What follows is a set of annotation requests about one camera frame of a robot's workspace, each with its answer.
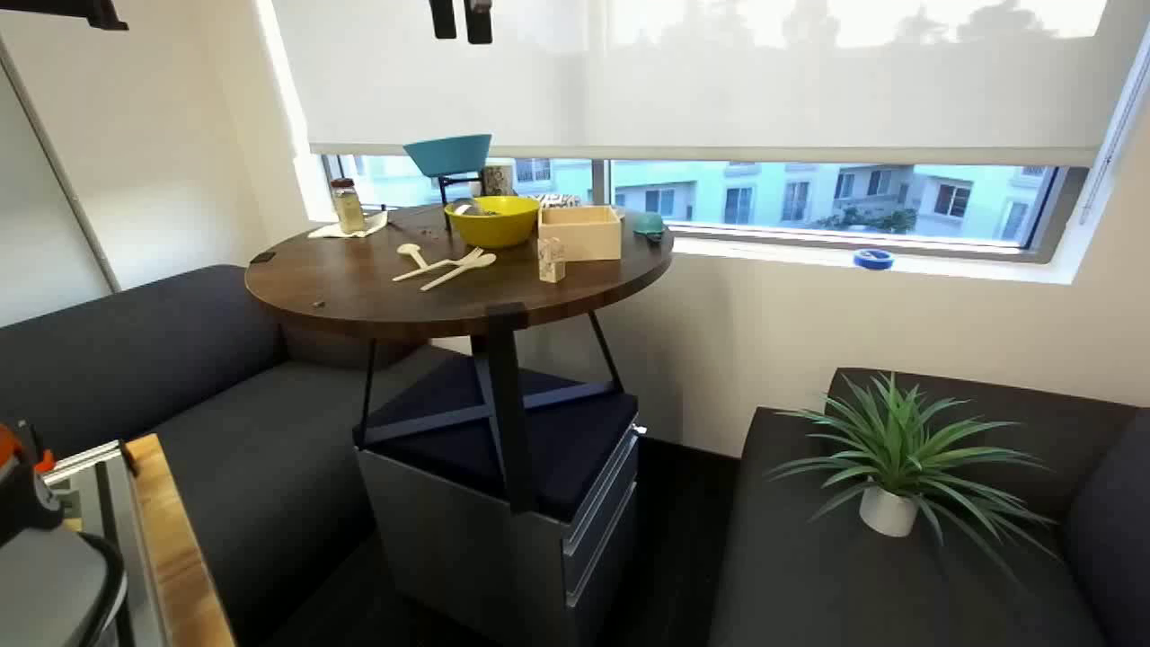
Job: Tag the blue plastic bowl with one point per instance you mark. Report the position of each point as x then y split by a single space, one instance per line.
450 151

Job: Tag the yellow plastic bowl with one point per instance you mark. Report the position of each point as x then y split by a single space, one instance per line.
492 222

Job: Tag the beige cup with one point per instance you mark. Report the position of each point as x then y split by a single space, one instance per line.
498 181

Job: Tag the black stand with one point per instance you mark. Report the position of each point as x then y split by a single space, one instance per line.
457 188

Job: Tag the small glass jar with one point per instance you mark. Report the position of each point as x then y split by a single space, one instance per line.
345 210

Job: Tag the small wooden spoon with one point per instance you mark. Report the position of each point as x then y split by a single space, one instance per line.
412 252

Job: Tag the light wooden box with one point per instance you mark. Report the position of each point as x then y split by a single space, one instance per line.
584 234

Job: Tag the white roller blind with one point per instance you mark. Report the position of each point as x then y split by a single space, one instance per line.
720 74

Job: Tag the wooden fork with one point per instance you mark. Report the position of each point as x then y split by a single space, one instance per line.
434 268

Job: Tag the small teal dish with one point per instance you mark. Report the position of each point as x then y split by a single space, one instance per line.
649 222

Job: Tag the round dark wooden table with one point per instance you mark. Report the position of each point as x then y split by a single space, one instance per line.
345 290

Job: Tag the dark blue seat cushion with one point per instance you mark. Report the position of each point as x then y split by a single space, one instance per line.
563 443

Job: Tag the dark grey sofa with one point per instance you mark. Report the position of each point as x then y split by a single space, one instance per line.
181 370
840 576

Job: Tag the blue tape roll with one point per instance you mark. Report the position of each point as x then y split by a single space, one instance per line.
872 256

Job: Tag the grey metal file cabinet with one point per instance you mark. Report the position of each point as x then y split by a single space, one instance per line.
479 557

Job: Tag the light wooden board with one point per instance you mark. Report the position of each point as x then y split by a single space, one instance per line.
181 550

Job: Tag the green spiky plant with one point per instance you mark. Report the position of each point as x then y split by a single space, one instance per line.
915 451

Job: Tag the orange black clamp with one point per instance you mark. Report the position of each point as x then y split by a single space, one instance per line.
23 473

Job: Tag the white plant pot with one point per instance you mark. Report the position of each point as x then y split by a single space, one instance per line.
884 510

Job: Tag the black overhead mount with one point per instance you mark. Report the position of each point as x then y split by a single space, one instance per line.
73 7

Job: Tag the window frame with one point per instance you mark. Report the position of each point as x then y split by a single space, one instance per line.
829 246

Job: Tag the grey metal frame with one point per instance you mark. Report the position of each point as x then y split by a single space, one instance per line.
85 526

